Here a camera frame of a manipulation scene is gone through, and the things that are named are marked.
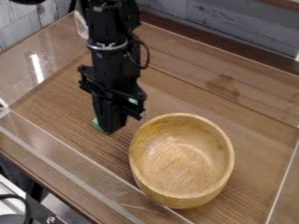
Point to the brown wooden bowl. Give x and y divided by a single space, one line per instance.
181 159

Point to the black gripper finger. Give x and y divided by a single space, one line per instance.
110 118

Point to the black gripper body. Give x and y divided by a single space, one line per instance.
112 75

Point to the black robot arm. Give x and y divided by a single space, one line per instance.
112 20

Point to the clear acrylic corner bracket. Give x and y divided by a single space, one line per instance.
82 31

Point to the clear acrylic tray walls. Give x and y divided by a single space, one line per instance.
201 74

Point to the black metal table frame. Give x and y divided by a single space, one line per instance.
46 209

